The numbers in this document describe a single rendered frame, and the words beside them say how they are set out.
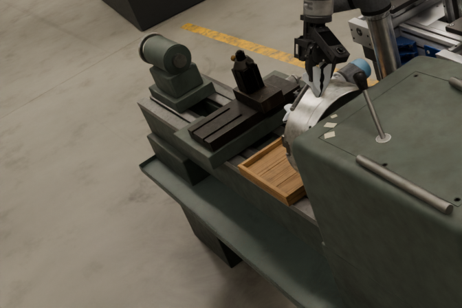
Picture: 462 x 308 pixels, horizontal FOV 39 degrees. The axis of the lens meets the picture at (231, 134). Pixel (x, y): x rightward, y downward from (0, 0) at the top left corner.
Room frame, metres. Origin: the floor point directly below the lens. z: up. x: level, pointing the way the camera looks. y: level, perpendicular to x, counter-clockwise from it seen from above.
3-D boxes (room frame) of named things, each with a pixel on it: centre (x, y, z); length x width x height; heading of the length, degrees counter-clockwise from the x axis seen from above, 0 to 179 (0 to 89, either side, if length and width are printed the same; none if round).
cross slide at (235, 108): (2.22, -0.08, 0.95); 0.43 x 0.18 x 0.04; 111
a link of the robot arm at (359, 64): (1.93, -0.46, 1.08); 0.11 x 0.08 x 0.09; 110
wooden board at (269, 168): (1.87, -0.20, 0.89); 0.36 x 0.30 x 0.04; 111
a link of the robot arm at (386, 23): (1.87, -0.57, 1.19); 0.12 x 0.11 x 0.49; 152
